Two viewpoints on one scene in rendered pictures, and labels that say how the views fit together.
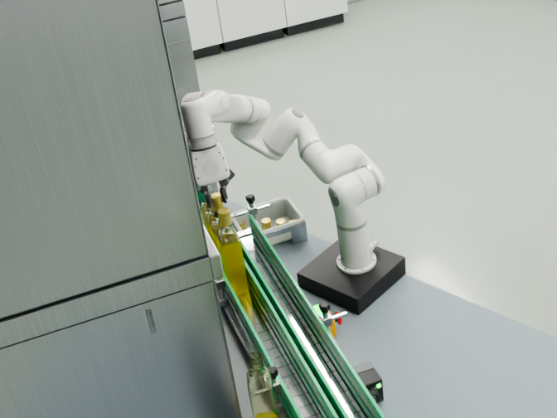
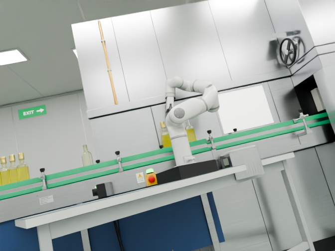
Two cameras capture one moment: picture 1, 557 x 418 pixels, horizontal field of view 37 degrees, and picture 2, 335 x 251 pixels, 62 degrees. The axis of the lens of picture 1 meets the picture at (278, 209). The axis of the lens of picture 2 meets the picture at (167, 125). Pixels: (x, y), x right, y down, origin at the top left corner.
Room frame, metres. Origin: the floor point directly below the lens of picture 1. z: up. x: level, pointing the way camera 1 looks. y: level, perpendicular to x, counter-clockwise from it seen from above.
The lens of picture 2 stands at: (2.28, -1.73, 0.76)
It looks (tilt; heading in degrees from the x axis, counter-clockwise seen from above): 11 degrees up; 100
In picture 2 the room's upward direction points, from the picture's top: 14 degrees counter-clockwise
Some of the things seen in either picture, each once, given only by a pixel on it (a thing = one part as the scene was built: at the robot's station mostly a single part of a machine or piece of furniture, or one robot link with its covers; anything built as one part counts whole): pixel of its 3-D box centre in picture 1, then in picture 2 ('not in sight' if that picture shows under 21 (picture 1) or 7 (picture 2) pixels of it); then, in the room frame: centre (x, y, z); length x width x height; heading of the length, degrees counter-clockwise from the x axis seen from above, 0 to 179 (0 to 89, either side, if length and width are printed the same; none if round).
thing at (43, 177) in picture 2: not in sight; (42, 179); (1.21, -0.23, 0.94); 0.07 x 0.04 x 0.13; 106
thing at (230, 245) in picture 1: (232, 260); (167, 146); (1.92, 0.15, 0.99); 0.06 x 0.06 x 0.21; 15
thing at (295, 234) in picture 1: (260, 230); (237, 159); (2.34, 0.07, 0.79); 0.27 x 0.17 x 0.08; 106
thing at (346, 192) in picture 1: (351, 198); (176, 124); (2.06, -0.22, 1.05); 0.13 x 0.10 x 0.16; 115
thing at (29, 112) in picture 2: not in sight; (32, 112); (-0.81, 2.58, 2.50); 0.50 x 0.01 x 0.20; 16
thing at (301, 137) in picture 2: not in sight; (303, 126); (2.83, 0.29, 0.90); 0.17 x 0.05 x 0.23; 106
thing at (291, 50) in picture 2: not in sight; (289, 51); (2.96, 0.47, 1.49); 0.21 x 0.05 x 0.21; 106
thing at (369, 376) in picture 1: (363, 386); (104, 190); (1.55, -0.16, 0.79); 0.08 x 0.08 x 0.08; 16
